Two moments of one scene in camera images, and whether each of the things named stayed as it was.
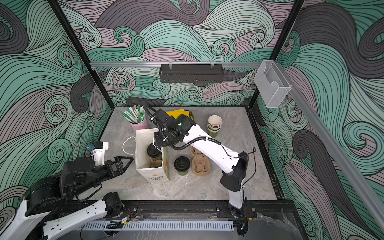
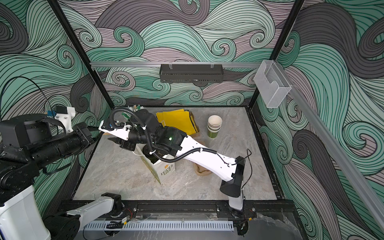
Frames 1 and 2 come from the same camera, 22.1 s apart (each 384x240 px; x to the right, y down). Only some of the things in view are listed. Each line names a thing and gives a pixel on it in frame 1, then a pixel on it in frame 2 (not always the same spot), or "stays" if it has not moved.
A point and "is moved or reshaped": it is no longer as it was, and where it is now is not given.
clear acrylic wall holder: (272, 86) stays
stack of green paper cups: (214, 123) stays
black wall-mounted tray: (191, 73) stays
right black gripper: (160, 140) to (137, 119)
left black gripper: (120, 168) to (86, 131)
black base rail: (173, 209) stays
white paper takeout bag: (153, 169) is moved or reshaped
